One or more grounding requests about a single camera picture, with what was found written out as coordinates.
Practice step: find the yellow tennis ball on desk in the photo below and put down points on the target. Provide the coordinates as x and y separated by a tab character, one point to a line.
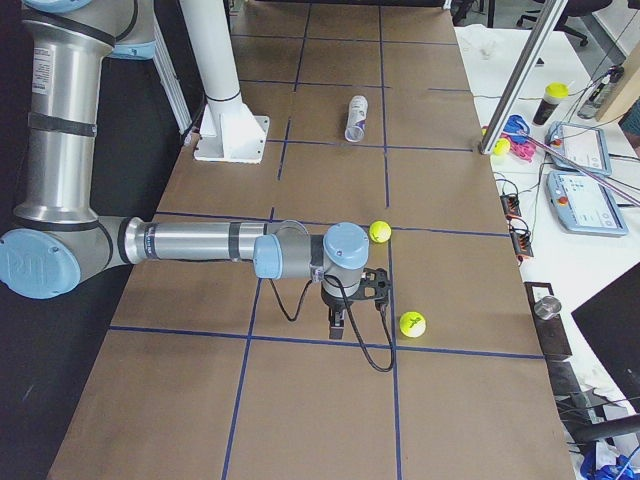
502	147

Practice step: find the clear tennis ball can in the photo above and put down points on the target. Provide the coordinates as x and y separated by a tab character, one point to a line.
356	119

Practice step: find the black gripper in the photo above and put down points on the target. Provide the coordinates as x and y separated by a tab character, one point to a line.
333	302

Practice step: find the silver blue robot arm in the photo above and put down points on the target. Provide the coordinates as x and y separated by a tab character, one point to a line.
60	241

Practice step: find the lower teach pendant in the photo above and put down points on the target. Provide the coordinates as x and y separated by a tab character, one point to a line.
583	206

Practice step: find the aluminium frame post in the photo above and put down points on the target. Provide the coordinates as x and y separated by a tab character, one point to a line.
548	18

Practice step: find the small metal cup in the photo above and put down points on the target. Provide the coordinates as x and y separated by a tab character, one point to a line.
547	307

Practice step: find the black orange connector box near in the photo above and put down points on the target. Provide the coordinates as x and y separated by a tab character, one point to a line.
521	242

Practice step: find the teach pendant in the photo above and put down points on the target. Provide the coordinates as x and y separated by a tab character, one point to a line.
583	145
583	206

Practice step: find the black orange connector box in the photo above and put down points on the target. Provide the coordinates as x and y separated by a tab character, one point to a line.
521	242
511	205

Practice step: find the pink and blue cloth pile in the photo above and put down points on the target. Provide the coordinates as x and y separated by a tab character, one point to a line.
517	131

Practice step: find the black monitor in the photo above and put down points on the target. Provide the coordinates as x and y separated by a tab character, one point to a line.
609	322

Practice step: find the yellow tennis ball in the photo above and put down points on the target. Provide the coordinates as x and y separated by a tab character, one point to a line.
380	232
502	147
412	324

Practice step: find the white pedestal column with base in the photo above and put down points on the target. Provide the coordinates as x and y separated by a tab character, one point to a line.
229	131

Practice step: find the black orange connector box far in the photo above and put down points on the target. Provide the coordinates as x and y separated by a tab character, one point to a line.
511	205

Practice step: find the dark bottle with yellow lid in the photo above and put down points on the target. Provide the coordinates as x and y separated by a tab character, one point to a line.
554	95

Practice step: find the upper teach pendant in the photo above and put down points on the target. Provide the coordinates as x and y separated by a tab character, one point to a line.
583	145

